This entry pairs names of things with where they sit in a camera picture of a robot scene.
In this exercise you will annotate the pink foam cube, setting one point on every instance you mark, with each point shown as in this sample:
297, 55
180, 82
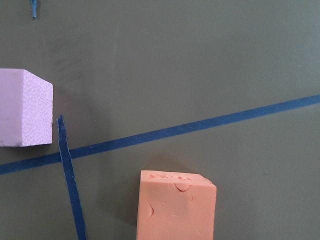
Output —
26, 109

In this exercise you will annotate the orange foam cube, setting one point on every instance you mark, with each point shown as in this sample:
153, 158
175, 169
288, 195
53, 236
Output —
175, 206

